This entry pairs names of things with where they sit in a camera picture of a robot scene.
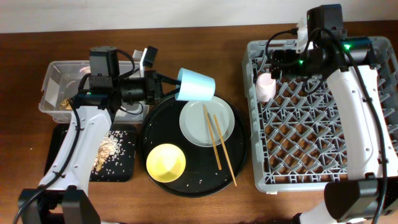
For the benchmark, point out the food scraps and rice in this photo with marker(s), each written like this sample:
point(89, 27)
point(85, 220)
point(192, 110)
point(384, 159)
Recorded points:
point(110, 149)

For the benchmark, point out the grey plate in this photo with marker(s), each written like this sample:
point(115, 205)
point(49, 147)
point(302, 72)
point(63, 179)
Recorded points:
point(197, 117)

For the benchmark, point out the grey dishwasher rack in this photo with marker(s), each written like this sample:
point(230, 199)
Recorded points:
point(297, 140)

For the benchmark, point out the black rectangular tray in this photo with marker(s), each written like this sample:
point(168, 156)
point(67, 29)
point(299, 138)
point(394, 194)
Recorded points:
point(121, 170)

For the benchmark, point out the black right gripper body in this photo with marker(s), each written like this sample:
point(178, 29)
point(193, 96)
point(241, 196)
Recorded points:
point(277, 62)

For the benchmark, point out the blue cup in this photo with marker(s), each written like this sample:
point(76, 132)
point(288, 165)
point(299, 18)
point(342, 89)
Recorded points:
point(194, 86)

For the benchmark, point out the yellow bowl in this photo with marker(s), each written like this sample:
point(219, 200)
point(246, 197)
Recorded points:
point(165, 163)

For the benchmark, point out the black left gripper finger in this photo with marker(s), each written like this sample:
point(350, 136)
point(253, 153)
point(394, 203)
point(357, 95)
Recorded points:
point(165, 79)
point(170, 93)

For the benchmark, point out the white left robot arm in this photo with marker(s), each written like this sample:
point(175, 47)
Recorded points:
point(62, 194)

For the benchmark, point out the clear plastic bin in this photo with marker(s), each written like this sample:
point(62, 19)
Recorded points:
point(61, 82)

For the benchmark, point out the gold snack wrapper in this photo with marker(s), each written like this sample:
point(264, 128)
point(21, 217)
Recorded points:
point(65, 105)

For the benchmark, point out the wooden chopstick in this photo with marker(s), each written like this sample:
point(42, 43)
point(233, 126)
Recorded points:
point(225, 150)
point(212, 137)

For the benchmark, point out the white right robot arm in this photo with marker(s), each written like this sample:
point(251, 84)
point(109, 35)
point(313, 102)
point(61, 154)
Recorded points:
point(348, 66)

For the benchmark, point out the round black tray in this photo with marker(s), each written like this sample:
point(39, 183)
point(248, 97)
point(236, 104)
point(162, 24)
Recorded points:
point(201, 176)

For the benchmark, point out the pink cup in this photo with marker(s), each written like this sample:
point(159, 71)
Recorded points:
point(265, 87)

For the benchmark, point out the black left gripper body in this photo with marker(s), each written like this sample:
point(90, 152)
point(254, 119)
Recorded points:
point(158, 88)

